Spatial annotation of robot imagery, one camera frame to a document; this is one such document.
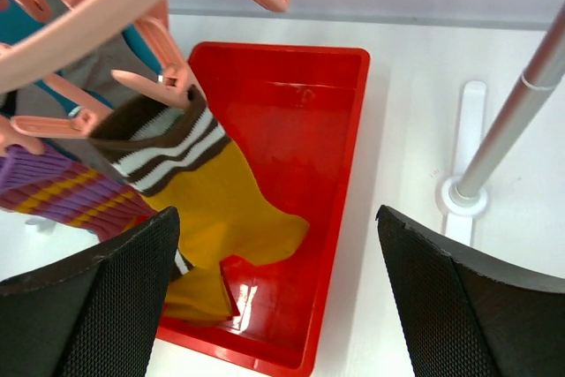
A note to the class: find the teal shirt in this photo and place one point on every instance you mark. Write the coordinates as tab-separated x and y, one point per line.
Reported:
91	73

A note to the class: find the silver clothes rack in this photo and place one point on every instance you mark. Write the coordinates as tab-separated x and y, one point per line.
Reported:
462	196

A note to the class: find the purple sock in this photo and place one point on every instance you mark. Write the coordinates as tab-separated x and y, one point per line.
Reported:
54	186

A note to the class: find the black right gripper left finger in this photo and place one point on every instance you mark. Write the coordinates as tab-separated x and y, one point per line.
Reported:
95	313

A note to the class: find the pink round clip hanger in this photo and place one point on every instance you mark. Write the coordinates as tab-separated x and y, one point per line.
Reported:
86	26

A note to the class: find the red plastic bin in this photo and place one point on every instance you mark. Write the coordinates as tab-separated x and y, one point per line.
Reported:
294	111

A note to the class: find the yellow brown striped sock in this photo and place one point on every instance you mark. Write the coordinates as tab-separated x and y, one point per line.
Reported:
196	294
184	158

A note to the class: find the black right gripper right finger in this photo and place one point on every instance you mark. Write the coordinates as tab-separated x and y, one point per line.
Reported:
466	313

